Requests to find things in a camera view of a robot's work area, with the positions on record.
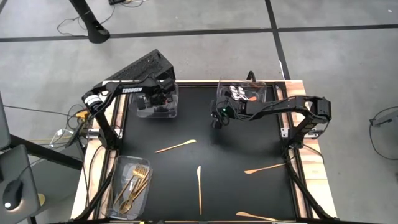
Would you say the gold knife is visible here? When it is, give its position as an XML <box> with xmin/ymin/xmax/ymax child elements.
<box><xmin>235</xmin><ymin>212</ymin><xmax>279</xmax><ymax>222</ymax></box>
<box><xmin>154</xmin><ymin>139</ymin><xmax>198</xmax><ymax>154</ymax></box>
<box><xmin>196</xmin><ymin>165</ymin><xmax>203</xmax><ymax>216</ymax></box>
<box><xmin>243</xmin><ymin>162</ymin><xmax>287</xmax><ymax>175</ymax></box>

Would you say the black perforated computer case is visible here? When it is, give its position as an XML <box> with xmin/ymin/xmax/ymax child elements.
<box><xmin>93</xmin><ymin>49</ymin><xmax>177</xmax><ymax>94</ymax></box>

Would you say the black computer mouse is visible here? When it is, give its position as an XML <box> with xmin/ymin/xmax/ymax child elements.
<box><xmin>2</xmin><ymin>179</ymin><xmax>24</xmax><ymax>211</ymax></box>

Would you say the dark monitor edge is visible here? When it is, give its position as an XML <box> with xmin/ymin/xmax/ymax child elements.
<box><xmin>0</xmin><ymin>91</ymin><xmax>12</xmax><ymax>152</ymax></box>

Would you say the clear plastic bin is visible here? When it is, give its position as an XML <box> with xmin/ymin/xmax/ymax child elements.
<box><xmin>128</xmin><ymin>81</ymin><xmax>180</xmax><ymax>119</ymax></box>
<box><xmin>216</xmin><ymin>77</ymin><xmax>267</xmax><ymax>115</ymax></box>
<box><xmin>105</xmin><ymin>154</ymin><xmax>154</xmax><ymax>221</ymax></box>

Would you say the black stand leg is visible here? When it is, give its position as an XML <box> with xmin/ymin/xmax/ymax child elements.
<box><xmin>68</xmin><ymin>0</ymin><xmax>111</xmax><ymax>44</ymax></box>

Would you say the yellow cable connector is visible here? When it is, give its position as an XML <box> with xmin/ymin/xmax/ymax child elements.
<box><xmin>75</xmin><ymin>109</ymin><xmax>91</xmax><ymax>121</ymax></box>

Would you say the grey side table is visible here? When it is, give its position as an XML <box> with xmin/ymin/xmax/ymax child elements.
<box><xmin>0</xmin><ymin>144</ymin><xmax>42</xmax><ymax>224</ymax></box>

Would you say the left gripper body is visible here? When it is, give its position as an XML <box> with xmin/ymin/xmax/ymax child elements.
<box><xmin>146</xmin><ymin>79</ymin><xmax>175</xmax><ymax>108</ymax></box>

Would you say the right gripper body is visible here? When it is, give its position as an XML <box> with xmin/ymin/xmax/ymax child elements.
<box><xmin>210</xmin><ymin>98</ymin><xmax>248</xmax><ymax>121</ymax></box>

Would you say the black frame brace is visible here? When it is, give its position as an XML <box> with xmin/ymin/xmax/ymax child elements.
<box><xmin>73</xmin><ymin>167</ymin><xmax>114</xmax><ymax>222</ymax></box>
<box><xmin>285</xmin><ymin>149</ymin><xmax>336</xmax><ymax>221</ymax></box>

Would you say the black frame beam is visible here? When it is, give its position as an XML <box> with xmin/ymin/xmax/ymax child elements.
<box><xmin>8</xmin><ymin>133</ymin><xmax>84</xmax><ymax>171</ymax></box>

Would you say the grey stand base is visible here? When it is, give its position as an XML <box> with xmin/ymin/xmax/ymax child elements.
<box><xmin>369</xmin><ymin>108</ymin><xmax>398</xmax><ymax>128</ymax></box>

